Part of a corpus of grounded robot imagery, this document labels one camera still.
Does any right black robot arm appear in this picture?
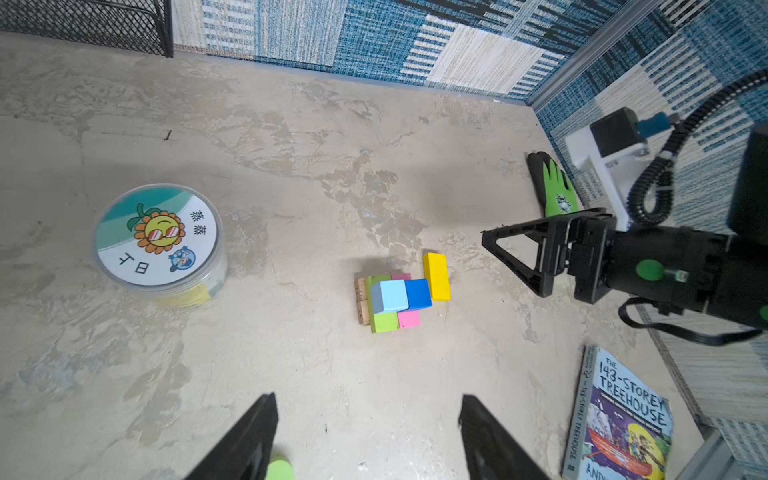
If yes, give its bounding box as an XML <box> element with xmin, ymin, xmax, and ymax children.
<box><xmin>482</xmin><ymin>122</ymin><xmax>767</xmax><ymax>333</ymax></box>

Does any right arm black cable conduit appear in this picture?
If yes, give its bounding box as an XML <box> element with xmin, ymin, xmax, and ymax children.
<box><xmin>626</xmin><ymin>67</ymin><xmax>768</xmax><ymax>228</ymax></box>

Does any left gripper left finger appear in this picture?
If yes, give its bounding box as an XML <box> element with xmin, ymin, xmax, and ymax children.
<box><xmin>185</xmin><ymin>393</ymin><xmax>279</xmax><ymax>480</ymax></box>

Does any round sunflower label jar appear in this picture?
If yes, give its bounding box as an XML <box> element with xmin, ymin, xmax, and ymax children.
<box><xmin>93</xmin><ymin>183</ymin><xmax>229</xmax><ymax>308</ymax></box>

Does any dark blue cube block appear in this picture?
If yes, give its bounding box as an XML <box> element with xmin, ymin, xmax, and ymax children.
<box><xmin>405</xmin><ymin>279</ymin><xmax>432</xmax><ymax>311</ymax></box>

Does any light blue cube block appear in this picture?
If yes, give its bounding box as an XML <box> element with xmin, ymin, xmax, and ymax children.
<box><xmin>370</xmin><ymin>280</ymin><xmax>409</xmax><ymax>315</ymax></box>

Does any yellow wood block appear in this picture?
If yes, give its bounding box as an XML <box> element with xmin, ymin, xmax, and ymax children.
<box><xmin>423</xmin><ymin>252</ymin><xmax>452</xmax><ymax>302</ymax></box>

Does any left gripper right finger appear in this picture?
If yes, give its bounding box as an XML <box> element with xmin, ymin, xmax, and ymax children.
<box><xmin>459</xmin><ymin>394</ymin><xmax>548</xmax><ymax>480</ymax></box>

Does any lower green cylinder block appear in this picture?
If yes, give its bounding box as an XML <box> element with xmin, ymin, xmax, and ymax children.
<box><xmin>265</xmin><ymin>456</ymin><xmax>295</xmax><ymax>480</ymax></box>

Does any green black work glove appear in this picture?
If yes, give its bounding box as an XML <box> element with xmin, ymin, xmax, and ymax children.
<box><xmin>526</xmin><ymin>151</ymin><xmax>580</xmax><ymax>217</ymax></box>

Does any black wire shelf rack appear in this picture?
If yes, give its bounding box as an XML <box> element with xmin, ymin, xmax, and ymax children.
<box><xmin>1</xmin><ymin>0</ymin><xmax>174</xmax><ymax>58</ymax></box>

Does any purple treehouse book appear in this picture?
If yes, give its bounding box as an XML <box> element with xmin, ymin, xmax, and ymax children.
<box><xmin>561</xmin><ymin>345</ymin><xmax>674</xmax><ymax>479</ymax></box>

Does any light green rectangular block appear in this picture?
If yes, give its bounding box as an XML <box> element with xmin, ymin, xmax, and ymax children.
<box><xmin>365</xmin><ymin>275</ymin><xmax>399</xmax><ymax>333</ymax></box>

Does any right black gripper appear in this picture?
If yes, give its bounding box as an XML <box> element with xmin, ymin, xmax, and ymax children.
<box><xmin>482</xmin><ymin>208</ymin><xmax>616</xmax><ymax>305</ymax></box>

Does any natural wood block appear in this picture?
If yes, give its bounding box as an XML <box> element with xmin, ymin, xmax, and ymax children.
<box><xmin>357</xmin><ymin>300</ymin><xmax>371</xmax><ymax>326</ymax></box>
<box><xmin>355</xmin><ymin>277</ymin><xmax>368</xmax><ymax>302</ymax></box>

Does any pink rectangular block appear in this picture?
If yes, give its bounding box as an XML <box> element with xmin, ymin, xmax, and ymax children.
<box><xmin>391</xmin><ymin>273</ymin><xmax>420</xmax><ymax>329</ymax></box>

